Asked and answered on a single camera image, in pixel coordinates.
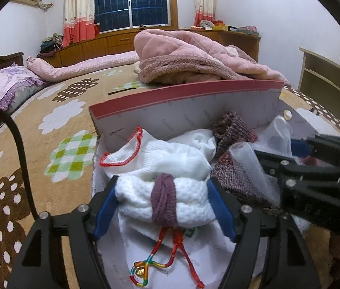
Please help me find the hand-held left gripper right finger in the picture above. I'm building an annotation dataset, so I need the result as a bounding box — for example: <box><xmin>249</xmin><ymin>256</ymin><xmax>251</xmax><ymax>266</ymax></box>
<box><xmin>206</xmin><ymin>177</ymin><xmax>322</xmax><ymax>289</ymax></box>

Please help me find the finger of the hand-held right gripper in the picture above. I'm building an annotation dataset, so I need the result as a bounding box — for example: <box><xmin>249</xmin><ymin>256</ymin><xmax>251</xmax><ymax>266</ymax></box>
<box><xmin>253</xmin><ymin>149</ymin><xmax>318</xmax><ymax>193</ymax></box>
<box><xmin>290</xmin><ymin>135</ymin><xmax>340</xmax><ymax>169</ymax></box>

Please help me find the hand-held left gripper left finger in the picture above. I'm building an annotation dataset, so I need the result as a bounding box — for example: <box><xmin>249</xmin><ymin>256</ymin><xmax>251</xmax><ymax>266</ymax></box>
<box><xmin>6</xmin><ymin>175</ymin><xmax>121</xmax><ymax>289</ymax></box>

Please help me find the sheer white mesh cloth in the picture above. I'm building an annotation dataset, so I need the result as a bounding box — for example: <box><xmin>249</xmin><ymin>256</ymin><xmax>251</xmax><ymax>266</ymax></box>
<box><xmin>228</xmin><ymin>116</ymin><xmax>294</xmax><ymax>205</ymax></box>

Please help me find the white green sock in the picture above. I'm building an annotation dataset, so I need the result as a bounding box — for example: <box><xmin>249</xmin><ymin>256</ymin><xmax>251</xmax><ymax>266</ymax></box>
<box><xmin>115</xmin><ymin>173</ymin><xmax>215</xmax><ymax>238</ymax></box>

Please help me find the maroon knit sock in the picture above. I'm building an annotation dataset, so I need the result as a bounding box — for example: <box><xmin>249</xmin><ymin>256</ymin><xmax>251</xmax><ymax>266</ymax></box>
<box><xmin>212</xmin><ymin>111</ymin><xmax>259</xmax><ymax>154</ymax></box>
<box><xmin>210</xmin><ymin>151</ymin><xmax>279</xmax><ymax>205</ymax></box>

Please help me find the red cord with colourful charm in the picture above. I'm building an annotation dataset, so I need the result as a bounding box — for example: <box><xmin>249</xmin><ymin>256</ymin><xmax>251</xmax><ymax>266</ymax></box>
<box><xmin>129</xmin><ymin>227</ymin><xmax>205</xmax><ymax>289</ymax></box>

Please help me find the white sock red trim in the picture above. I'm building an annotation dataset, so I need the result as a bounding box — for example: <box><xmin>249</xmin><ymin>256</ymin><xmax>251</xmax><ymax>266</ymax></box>
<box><xmin>99</xmin><ymin>126</ymin><xmax>218</xmax><ymax>184</ymax></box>

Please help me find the red and white shoe box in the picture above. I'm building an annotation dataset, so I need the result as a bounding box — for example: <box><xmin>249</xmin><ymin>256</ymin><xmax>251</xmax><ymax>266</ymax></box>
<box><xmin>89</xmin><ymin>79</ymin><xmax>330</xmax><ymax>289</ymax></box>

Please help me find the light wooden shelf unit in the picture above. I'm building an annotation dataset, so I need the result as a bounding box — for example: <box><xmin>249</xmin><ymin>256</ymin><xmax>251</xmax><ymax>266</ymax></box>
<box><xmin>298</xmin><ymin>46</ymin><xmax>340</xmax><ymax>103</ymax></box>

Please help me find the printed tan bed blanket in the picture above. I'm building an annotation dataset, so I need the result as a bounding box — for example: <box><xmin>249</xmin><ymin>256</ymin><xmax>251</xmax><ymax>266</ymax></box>
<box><xmin>0</xmin><ymin>63</ymin><xmax>340</xmax><ymax>289</ymax></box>

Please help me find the mauve quilted garment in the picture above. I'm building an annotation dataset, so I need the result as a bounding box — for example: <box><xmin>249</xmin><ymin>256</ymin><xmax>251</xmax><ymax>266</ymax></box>
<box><xmin>227</xmin><ymin>45</ymin><xmax>259</xmax><ymax>67</ymax></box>

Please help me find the stack of flat boxes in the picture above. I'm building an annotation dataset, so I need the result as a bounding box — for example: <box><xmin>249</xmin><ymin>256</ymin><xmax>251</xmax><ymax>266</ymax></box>
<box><xmin>228</xmin><ymin>26</ymin><xmax>258</xmax><ymax>34</ymax></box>

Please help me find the pink checked rolled quilt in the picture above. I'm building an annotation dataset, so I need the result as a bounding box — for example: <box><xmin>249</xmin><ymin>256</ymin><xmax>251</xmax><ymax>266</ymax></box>
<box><xmin>26</xmin><ymin>51</ymin><xmax>142</xmax><ymax>82</ymax></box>

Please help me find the pink fleece robe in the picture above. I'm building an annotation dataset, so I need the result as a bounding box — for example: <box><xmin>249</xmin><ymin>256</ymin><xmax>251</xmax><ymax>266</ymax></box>
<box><xmin>134</xmin><ymin>29</ymin><xmax>285</xmax><ymax>85</ymax></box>

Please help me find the purple ruffled pillow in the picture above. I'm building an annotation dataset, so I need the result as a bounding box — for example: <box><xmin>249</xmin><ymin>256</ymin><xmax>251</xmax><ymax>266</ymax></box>
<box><xmin>0</xmin><ymin>63</ymin><xmax>48</xmax><ymax>112</ymax></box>

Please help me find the long wooden cabinet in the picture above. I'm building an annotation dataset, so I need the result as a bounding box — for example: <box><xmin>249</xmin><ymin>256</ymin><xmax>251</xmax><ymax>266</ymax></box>
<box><xmin>39</xmin><ymin>27</ymin><xmax>261</xmax><ymax>68</ymax></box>

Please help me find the pile of folded clothes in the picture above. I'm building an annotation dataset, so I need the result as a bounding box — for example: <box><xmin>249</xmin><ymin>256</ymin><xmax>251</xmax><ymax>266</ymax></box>
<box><xmin>37</xmin><ymin>33</ymin><xmax>65</xmax><ymax>59</ymax></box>

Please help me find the floral curtain red hem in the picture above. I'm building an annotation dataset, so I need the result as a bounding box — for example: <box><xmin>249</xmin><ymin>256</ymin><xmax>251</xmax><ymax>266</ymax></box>
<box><xmin>62</xmin><ymin>0</ymin><xmax>96</xmax><ymax>47</ymax></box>
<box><xmin>190</xmin><ymin>0</ymin><xmax>217</xmax><ymax>27</ymax></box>

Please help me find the dark wooden headboard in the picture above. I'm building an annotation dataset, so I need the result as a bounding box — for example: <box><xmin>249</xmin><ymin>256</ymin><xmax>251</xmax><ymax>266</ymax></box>
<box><xmin>0</xmin><ymin>52</ymin><xmax>24</xmax><ymax>79</ymax></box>

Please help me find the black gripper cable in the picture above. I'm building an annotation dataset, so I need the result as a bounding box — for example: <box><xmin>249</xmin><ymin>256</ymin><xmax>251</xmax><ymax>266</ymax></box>
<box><xmin>0</xmin><ymin>102</ymin><xmax>39</xmax><ymax>220</ymax></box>

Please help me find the window with wooden frame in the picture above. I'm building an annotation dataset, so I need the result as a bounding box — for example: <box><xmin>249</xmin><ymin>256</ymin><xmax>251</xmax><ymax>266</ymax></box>
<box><xmin>93</xmin><ymin>0</ymin><xmax>179</xmax><ymax>33</ymax></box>

